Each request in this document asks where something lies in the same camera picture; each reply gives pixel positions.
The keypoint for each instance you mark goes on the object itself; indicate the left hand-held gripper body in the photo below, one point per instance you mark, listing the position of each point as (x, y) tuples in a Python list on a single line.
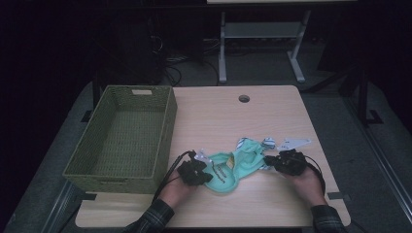
[(191, 170)]

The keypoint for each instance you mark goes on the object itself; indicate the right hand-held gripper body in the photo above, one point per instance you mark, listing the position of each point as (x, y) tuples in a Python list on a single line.
[(293, 163)]

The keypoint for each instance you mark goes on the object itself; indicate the person's left hand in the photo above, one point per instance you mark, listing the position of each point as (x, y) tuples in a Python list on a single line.
[(175, 192)]

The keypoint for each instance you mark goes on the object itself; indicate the person's right hand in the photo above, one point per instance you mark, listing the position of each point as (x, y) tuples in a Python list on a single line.
[(307, 187)]

